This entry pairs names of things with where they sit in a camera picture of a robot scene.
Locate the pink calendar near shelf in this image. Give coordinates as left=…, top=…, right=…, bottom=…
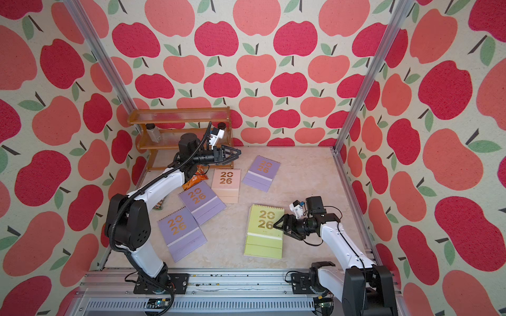
left=211, top=169, right=241, bottom=204

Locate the wooden three-tier shelf rack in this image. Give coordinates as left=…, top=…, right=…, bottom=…
left=128, top=107, right=233, bottom=171

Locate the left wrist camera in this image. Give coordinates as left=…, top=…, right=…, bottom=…
left=208, top=128, right=225, bottom=150

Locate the glass spice jar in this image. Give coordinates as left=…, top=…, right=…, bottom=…
left=216, top=122, right=227, bottom=132
left=146, top=123, right=162, bottom=143

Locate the purple calendar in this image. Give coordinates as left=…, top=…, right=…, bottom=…
left=179, top=182, right=226, bottom=225
left=242, top=155, right=281, bottom=192
left=158, top=207, right=207, bottom=262

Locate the left glass spice jar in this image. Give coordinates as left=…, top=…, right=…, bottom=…
left=146, top=123, right=162, bottom=143

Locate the orange snack bag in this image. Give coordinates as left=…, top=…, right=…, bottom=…
left=183, top=165, right=208, bottom=190

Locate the purple calendar front left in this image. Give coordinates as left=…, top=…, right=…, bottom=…
left=158, top=207, right=207, bottom=262

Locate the black corrugated cable hose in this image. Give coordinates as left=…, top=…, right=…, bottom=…
left=108, top=121, right=213, bottom=316

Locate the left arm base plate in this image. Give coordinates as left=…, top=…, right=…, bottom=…
left=133, top=273, right=189, bottom=295

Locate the front aluminium rail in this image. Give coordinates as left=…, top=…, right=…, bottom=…
left=63, top=269, right=345, bottom=315

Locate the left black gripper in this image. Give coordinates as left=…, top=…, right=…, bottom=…
left=191, top=147, right=240, bottom=166

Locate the yellow-green calendar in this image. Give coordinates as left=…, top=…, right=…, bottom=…
left=244, top=204, right=285, bottom=259

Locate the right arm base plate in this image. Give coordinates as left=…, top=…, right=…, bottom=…
left=285, top=271, right=332, bottom=296

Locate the purple calendar back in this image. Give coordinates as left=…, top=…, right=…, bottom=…
left=242, top=155, right=281, bottom=192

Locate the aluminium frame post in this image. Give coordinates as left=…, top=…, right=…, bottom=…
left=333, top=0, right=415, bottom=157
left=63, top=0, right=136, bottom=113

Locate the right aluminium frame post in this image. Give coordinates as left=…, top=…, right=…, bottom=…
left=333, top=0, right=415, bottom=157

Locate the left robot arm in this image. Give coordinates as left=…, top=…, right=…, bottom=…
left=104, top=130, right=241, bottom=280

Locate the right glass spice jar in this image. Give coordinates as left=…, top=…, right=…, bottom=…
left=216, top=122, right=227, bottom=132

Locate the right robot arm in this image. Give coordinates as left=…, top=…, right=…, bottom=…
left=273, top=196, right=398, bottom=315

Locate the green snack bag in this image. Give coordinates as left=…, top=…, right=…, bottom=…
left=154, top=200, right=163, bottom=210

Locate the left aluminium frame post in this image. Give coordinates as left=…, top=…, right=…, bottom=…
left=63, top=0, right=136, bottom=113

